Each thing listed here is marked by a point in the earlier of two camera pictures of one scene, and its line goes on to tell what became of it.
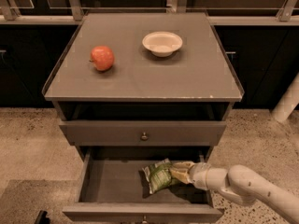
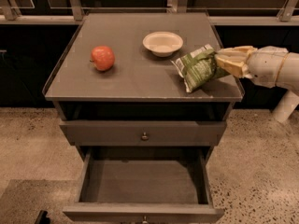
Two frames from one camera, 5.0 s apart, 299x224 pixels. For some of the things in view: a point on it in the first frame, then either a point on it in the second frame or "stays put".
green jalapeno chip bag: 158,175 -> 199,67
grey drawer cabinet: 134,89 stays put
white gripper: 198,175 -> 267,65
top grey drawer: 143,133 stays put
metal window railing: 177,3 stays put
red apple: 102,57 stays put
